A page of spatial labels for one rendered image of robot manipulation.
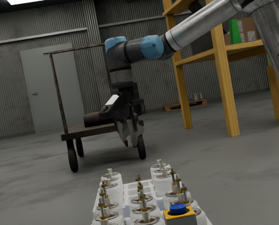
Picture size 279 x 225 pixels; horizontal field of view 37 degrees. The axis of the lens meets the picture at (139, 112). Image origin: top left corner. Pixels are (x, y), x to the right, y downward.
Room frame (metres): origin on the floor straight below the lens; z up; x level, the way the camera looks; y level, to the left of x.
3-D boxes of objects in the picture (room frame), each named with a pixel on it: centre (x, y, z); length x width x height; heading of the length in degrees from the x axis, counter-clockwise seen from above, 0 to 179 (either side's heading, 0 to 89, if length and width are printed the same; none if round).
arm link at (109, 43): (1.39, 0.04, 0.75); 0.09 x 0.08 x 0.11; 62
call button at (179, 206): (0.97, -0.05, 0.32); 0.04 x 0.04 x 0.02
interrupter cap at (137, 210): (1.26, 0.04, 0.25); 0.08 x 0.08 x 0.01
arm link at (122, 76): (1.39, 0.04, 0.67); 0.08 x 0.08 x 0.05
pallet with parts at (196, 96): (10.45, -1.14, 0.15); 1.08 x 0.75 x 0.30; 96
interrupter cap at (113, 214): (1.26, 0.16, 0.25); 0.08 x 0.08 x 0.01
